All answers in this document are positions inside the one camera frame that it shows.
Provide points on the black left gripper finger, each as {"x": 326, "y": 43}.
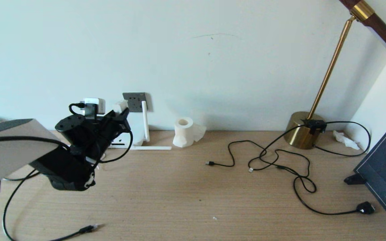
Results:
{"x": 125, "y": 120}
{"x": 112, "y": 115}

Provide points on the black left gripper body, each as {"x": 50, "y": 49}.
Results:
{"x": 104, "y": 134}

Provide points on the white power adapter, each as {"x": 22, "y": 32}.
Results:
{"x": 121, "y": 106}

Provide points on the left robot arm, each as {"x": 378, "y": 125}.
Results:
{"x": 8, "y": 150}

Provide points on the white router with antennas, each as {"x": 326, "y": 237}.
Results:
{"x": 145, "y": 124}

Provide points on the white toilet paper roll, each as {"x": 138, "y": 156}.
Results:
{"x": 183, "y": 133}

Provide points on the brass and wood desk lamp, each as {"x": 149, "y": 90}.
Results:
{"x": 302, "y": 134}

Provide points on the black clip on lamp base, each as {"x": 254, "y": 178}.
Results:
{"x": 314, "y": 125}

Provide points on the crumpled white tissue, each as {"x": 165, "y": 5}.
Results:
{"x": 346, "y": 140}

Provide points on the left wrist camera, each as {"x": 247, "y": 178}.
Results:
{"x": 95, "y": 105}

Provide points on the grey wall socket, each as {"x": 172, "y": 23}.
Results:
{"x": 136, "y": 100}

